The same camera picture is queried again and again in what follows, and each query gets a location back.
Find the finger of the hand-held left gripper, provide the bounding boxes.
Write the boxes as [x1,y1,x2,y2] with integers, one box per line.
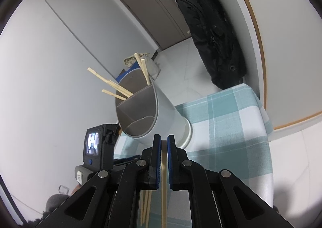
[114,158,141,167]

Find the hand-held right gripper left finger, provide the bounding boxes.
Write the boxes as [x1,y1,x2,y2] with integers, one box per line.
[35,134,161,228]

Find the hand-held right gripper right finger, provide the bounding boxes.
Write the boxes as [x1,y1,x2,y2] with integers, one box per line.
[167,134,295,228]

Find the grey utensil holder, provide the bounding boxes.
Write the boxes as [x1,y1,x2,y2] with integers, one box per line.
[115,68,194,149]

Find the teal checked tablecloth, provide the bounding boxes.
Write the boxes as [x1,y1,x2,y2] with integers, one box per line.
[113,83,275,228]

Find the blue cardboard box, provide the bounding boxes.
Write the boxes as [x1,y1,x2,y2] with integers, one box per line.
[116,67,140,84]

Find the beige cloth sack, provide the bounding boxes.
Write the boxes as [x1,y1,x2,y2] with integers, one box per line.
[123,52,161,80]

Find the black hanging backpack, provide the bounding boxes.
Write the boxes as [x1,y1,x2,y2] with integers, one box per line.
[172,0,247,91]

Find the brown door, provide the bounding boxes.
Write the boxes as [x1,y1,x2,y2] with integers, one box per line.
[107,0,193,51]

